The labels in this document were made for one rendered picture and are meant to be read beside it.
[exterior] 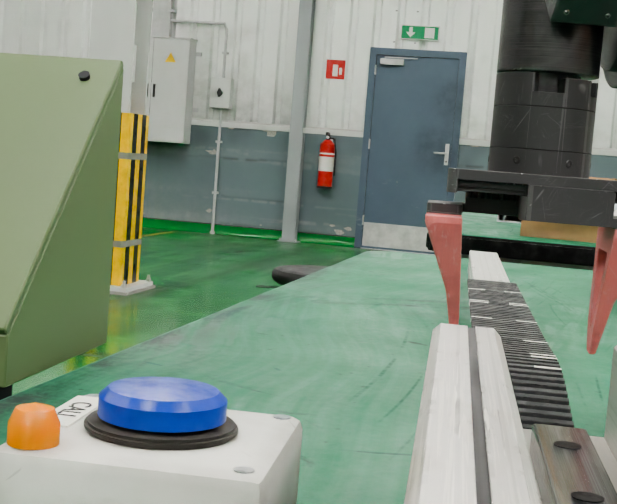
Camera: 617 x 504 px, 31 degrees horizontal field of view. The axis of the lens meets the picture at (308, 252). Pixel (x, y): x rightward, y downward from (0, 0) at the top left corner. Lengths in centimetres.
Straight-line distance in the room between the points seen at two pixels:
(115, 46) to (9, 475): 655
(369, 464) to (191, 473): 25
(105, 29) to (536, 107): 632
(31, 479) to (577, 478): 16
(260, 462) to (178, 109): 1153
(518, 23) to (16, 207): 33
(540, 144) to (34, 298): 32
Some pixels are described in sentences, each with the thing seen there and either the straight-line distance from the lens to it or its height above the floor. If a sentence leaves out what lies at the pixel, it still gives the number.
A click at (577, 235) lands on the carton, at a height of 79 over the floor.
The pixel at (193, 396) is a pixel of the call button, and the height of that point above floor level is 85.
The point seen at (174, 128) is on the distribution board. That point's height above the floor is 110.
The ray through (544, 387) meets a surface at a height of 81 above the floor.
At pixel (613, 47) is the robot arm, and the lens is 65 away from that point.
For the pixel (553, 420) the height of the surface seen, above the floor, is 80.
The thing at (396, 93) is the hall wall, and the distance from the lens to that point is 1153.
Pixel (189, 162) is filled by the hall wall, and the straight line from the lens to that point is 1205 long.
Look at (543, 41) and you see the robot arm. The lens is 62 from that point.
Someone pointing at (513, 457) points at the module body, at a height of 86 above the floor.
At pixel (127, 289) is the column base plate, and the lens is 675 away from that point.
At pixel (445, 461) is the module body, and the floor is 86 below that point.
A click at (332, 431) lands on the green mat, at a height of 78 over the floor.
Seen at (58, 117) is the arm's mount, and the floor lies 94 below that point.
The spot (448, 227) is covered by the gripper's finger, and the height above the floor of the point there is 90.
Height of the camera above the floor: 93
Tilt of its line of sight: 5 degrees down
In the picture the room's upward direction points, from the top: 4 degrees clockwise
